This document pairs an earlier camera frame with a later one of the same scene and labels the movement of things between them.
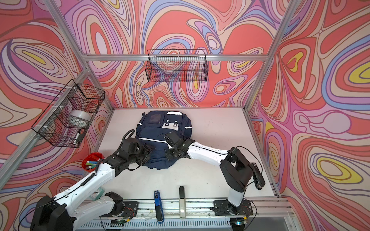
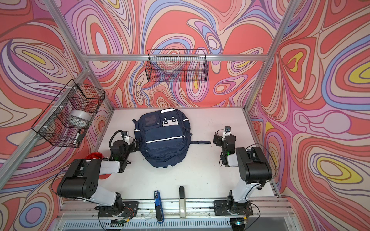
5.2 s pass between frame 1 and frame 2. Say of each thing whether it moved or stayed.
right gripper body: moved
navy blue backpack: stayed
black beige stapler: stayed
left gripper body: moved
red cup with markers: stayed
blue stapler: stayed
